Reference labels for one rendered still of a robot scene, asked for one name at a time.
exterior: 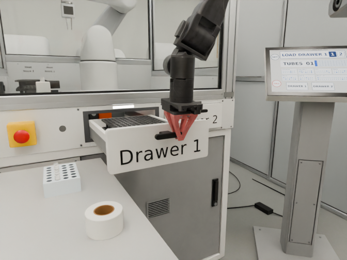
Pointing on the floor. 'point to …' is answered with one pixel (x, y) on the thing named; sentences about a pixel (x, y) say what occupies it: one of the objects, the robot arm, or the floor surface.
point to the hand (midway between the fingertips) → (179, 136)
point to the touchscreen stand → (302, 190)
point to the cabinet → (168, 194)
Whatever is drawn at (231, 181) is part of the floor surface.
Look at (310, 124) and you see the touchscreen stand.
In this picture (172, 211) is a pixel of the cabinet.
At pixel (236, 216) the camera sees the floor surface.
